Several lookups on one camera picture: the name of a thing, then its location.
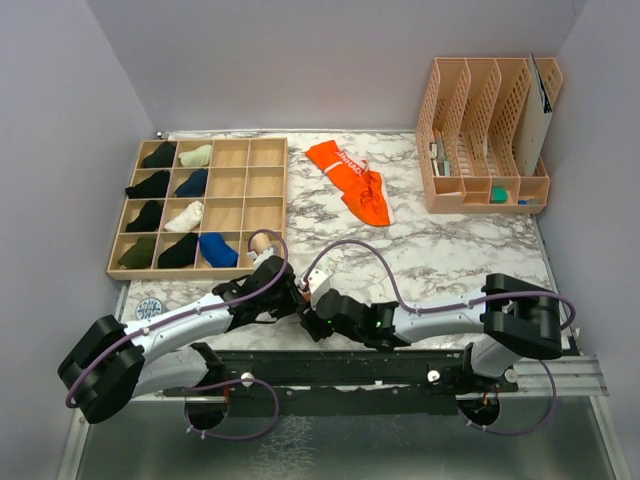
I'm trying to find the blue white round tin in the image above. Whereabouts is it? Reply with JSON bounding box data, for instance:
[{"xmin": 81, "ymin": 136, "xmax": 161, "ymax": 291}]
[{"xmin": 134, "ymin": 297, "xmax": 166, "ymax": 320}]

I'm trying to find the green object in rack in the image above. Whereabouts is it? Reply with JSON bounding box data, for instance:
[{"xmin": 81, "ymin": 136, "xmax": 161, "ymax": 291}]
[{"xmin": 490, "ymin": 187, "xmax": 509, "ymax": 205}]

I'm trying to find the black rolled underwear bottom row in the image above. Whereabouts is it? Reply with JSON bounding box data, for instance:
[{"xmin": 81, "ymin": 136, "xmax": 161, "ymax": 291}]
[{"xmin": 157, "ymin": 233, "xmax": 198, "ymax": 269}]

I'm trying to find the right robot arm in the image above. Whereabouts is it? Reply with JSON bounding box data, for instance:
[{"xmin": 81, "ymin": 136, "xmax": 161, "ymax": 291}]
[{"xmin": 296, "ymin": 270, "xmax": 564, "ymax": 391}]

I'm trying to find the black rolled underwear second row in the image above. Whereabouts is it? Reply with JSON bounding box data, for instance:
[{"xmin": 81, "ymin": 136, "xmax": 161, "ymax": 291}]
[{"xmin": 125, "ymin": 170, "xmax": 170, "ymax": 199}]

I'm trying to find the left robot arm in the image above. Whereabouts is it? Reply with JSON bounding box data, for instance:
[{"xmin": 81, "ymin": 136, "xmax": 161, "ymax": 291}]
[{"xmin": 57, "ymin": 255, "xmax": 299, "ymax": 424}]

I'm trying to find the dark green rolled underwear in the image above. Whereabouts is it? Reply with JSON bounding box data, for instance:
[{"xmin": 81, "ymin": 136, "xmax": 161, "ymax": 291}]
[{"xmin": 117, "ymin": 238, "xmax": 155, "ymax": 270}]

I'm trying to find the white board in rack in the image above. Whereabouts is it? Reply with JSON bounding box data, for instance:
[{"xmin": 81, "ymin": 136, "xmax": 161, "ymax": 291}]
[{"xmin": 514, "ymin": 53, "xmax": 553, "ymax": 176}]

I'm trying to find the wooden compartment organizer tray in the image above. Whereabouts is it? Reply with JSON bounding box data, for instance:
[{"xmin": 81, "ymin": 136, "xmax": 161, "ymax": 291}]
[{"xmin": 107, "ymin": 138, "xmax": 288, "ymax": 280}]

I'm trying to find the beige rolled underwear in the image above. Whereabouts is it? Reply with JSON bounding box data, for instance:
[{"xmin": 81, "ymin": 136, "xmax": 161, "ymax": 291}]
[{"xmin": 249, "ymin": 233, "xmax": 272, "ymax": 255}]

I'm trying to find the aluminium extrusion rail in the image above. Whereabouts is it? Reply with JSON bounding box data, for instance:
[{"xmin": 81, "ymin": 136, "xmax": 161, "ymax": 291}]
[{"xmin": 121, "ymin": 351, "xmax": 607, "ymax": 399}]

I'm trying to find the bright orange underwear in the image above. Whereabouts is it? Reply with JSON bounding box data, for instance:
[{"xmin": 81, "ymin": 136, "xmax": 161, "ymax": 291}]
[{"xmin": 305, "ymin": 140, "xmax": 395, "ymax": 227}]

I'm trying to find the blue rolled underwear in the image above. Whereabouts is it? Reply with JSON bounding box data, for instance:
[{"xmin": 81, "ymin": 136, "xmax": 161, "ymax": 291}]
[{"xmin": 199, "ymin": 233, "xmax": 238, "ymax": 268}]

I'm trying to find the pink plastic file rack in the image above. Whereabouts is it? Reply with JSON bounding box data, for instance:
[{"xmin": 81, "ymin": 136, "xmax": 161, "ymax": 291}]
[{"xmin": 415, "ymin": 57, "xmax": 563, "ymax": 214}]

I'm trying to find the black rolled underwear top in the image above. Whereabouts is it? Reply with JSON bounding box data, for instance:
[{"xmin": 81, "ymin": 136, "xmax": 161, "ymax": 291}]
[{"xmin": 141, "ymin": 141, "xmax": 176, "ymax": 169}]

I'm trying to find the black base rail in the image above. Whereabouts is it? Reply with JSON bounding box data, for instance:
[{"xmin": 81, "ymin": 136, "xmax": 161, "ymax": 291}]
[{"xmin": 186, "ymin": 350, "xmax": 518, "ymax": 417}]

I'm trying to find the black rolled underwear third row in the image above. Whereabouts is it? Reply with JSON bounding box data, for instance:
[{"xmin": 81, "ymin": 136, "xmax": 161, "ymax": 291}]
[{"xmin": 125, "ymin": 200, "xmax": 163, "ymax": 233}]

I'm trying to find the navy rolled underwear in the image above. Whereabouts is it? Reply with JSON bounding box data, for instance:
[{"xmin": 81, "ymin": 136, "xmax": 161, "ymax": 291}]
[{"xmin": 174, "ymin": 169, "xmax": 208, "ymax": 198}]

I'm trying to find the white rolled underwear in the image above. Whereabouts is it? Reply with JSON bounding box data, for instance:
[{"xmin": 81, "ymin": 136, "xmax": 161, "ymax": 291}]
[{"xmin": 164, "ymin": 201, "xmax": 204, "ymax": 233}]

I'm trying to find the light green rolled underwear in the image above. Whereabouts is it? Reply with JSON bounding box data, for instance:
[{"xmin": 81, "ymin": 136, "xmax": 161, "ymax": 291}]
[{"xmin": 178, "ymin": 144, "xmax": 212, "ymax": 168}]

